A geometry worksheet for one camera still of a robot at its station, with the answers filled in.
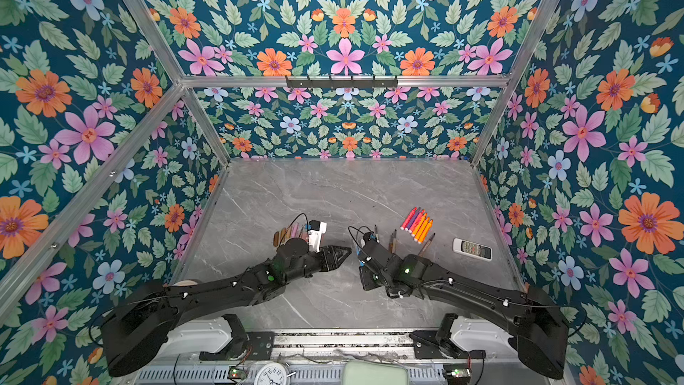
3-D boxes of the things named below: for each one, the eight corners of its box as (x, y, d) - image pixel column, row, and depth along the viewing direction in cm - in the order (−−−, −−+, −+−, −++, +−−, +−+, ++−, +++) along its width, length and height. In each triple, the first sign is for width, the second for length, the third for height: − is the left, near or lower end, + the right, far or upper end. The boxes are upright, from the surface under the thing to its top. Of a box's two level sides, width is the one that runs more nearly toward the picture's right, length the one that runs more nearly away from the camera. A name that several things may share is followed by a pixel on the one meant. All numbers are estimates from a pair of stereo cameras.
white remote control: (451, 251, 94) (453, 248, 93) (453, 239, 97) (454, 236, 96) (489, 261, 92) (492, 258, 90) (489, 249, 95) (492, 246, 93)
